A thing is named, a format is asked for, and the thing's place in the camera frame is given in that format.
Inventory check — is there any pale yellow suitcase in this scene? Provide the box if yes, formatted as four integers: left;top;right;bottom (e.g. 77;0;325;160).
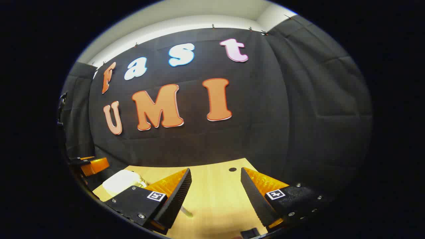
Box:
102;169;148;196

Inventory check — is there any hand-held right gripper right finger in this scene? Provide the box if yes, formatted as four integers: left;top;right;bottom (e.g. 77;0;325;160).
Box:
240;167;336;230

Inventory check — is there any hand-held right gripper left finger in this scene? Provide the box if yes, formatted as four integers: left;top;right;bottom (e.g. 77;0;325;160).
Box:
105;168;193;235

